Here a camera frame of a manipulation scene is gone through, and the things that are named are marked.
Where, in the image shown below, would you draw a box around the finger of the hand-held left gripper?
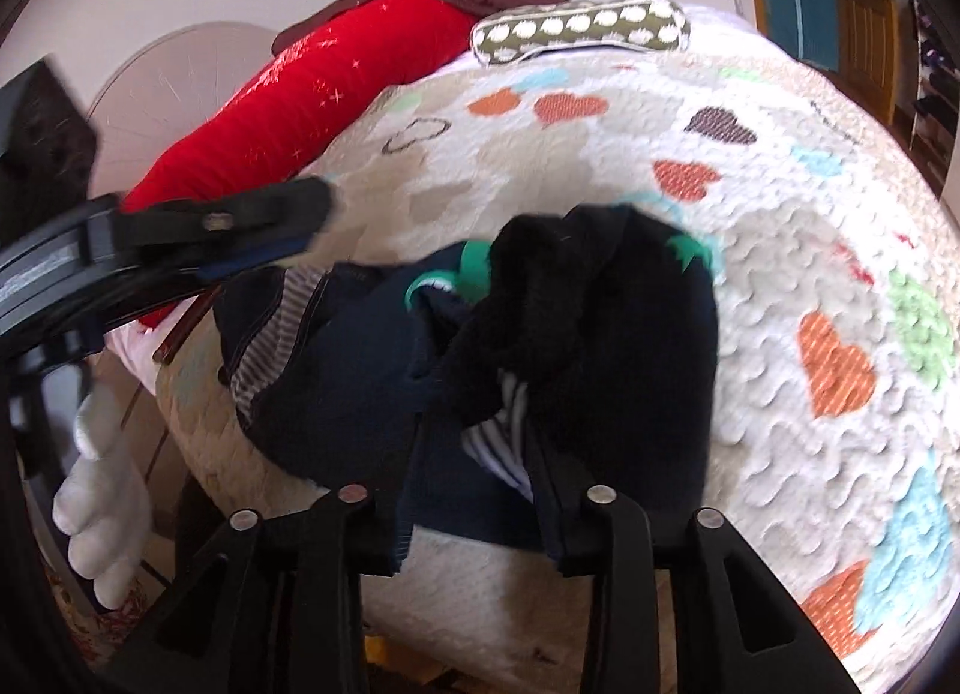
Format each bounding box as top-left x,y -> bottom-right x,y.
97,236 -> 320,331
112,176 -> 335,264

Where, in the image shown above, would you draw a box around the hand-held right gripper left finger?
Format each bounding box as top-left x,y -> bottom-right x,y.
105,484 -> 421,694

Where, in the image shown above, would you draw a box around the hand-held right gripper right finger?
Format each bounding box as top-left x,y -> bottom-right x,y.
536,484 -> 863,694

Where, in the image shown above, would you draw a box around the navy striped pants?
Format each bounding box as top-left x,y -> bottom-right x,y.
214,205 -> 722,576

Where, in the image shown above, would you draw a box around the dark wooden bed frame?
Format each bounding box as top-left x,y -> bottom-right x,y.
154,289 -> 222,365

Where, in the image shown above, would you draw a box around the red embroidered blanket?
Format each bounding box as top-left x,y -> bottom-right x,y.
120,0 -> 500,328

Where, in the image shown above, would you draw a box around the patchwork heart quilt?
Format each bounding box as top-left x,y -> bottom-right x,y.
154,4 -> 960,694

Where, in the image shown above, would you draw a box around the white fleece sheet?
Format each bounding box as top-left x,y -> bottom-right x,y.
105,311 -> 196,395

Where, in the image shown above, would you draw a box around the wooden door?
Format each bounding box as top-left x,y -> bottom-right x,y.
821,0 -> 901,125

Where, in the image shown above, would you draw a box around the white round headboard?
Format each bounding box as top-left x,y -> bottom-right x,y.
86,23 -> 278,196

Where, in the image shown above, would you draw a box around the green dotted bolster pillow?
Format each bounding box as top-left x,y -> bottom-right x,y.
470,0 -> 691,67

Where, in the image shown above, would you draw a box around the cluttered storage shelf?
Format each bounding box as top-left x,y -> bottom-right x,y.
904,0 -> 960,193

